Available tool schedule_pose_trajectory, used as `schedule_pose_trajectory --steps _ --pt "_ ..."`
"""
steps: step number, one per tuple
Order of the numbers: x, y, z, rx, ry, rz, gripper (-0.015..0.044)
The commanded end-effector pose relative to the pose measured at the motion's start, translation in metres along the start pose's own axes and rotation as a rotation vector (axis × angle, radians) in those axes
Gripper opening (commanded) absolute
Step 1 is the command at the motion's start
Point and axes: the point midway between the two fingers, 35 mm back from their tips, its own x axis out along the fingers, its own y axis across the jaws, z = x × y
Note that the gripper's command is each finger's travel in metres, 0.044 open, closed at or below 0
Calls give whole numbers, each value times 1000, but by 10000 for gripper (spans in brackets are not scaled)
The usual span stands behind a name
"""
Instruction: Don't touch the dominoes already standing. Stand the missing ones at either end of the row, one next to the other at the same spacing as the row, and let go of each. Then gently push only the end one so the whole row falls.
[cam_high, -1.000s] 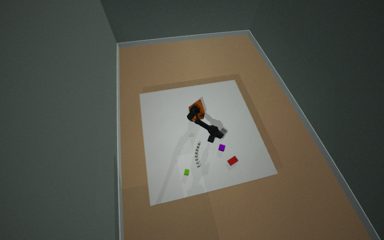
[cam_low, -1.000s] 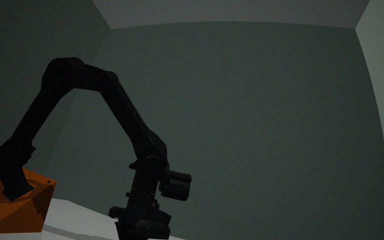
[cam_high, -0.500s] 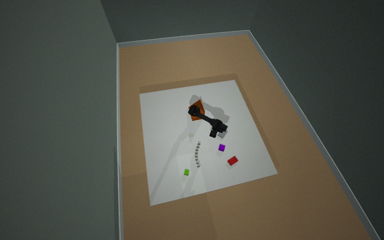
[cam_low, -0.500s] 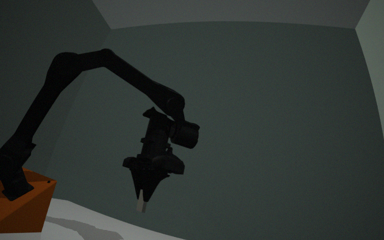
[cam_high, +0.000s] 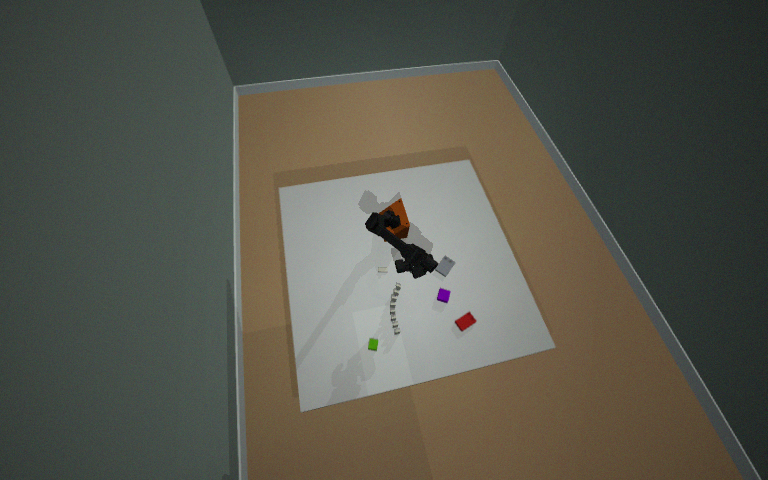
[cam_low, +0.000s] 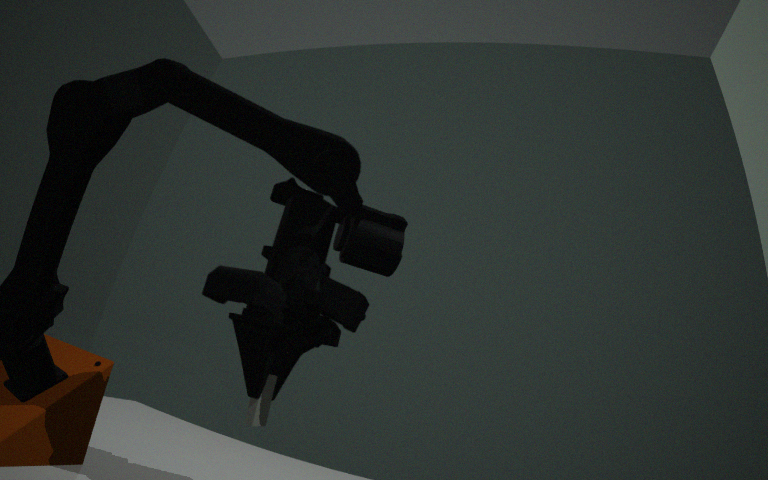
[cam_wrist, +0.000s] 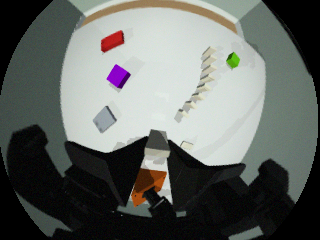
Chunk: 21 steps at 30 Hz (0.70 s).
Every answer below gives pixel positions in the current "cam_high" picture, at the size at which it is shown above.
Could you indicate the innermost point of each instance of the purple block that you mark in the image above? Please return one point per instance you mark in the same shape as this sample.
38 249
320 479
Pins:
443 295

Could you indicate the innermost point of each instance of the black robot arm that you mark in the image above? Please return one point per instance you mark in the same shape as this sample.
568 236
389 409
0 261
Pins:
420 261

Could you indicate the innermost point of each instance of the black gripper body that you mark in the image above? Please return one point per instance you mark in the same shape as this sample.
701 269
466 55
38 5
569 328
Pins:
400 265

